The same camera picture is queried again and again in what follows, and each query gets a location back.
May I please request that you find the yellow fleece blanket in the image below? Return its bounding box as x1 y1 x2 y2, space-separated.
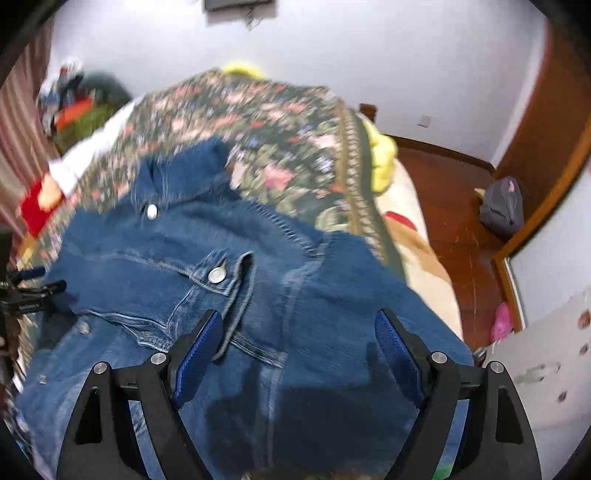
222 60 400 195

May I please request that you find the red and yellow cloth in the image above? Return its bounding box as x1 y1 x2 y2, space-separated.
21 178 65 236

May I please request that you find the white cloth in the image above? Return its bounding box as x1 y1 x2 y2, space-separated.
48 106 137 197

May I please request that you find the pink slipper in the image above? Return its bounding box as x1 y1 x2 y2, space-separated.
490 302 514 342

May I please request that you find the pile of colourful clothes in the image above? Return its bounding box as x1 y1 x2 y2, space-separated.
37 58 134 155

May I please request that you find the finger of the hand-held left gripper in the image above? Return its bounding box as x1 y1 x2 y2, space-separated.
7 268 47 283
18 279 68 303

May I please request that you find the dark floral blanket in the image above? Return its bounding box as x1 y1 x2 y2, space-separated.
14 67 407 296

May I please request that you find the brown wooden door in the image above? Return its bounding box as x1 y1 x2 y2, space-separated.
489 18 591 333

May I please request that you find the cream printed blanket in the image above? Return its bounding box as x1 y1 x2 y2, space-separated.
376 161 465 342

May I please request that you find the striped pink curtain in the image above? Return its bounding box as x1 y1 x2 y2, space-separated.
0 18 61 232

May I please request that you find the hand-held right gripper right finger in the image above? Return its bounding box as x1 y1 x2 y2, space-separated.
374 308 543 480

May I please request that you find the blue denim jacket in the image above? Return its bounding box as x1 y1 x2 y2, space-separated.
16 138 476 480

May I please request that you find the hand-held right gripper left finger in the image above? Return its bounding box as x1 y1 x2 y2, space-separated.
55 309 227 480

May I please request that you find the white cabinet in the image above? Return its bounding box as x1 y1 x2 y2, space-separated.
480 286 591 462

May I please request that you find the grey backpack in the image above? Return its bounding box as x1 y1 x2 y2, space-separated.
478 176 525 241

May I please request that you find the dark wall-mounted screen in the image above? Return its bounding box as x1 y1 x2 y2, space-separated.
203 0 278 12

